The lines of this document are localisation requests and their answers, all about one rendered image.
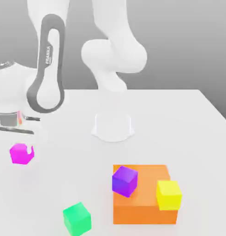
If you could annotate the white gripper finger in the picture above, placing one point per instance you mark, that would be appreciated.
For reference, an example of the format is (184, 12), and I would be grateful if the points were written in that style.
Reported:
(30, 149)

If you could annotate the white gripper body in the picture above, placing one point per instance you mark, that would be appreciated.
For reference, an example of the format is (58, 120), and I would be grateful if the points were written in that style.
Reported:
(15, 137)

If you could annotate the small magenta cube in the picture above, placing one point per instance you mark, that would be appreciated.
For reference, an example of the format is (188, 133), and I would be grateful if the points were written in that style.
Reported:
(19, 154)

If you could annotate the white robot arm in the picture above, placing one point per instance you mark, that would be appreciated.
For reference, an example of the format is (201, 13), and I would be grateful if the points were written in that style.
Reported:
(113, 55)

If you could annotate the small green cube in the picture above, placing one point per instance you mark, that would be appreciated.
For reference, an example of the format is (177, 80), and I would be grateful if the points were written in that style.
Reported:
(78, 219)

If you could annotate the small purple cube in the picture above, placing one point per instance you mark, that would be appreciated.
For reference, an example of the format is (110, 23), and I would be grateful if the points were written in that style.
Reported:
(124, 181)

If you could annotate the small yellow cube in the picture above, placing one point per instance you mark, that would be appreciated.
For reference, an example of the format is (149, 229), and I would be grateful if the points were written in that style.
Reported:
(169, 195)

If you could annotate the large orange box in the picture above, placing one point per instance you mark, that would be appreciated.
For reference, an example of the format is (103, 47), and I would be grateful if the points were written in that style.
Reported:
(146, 213)

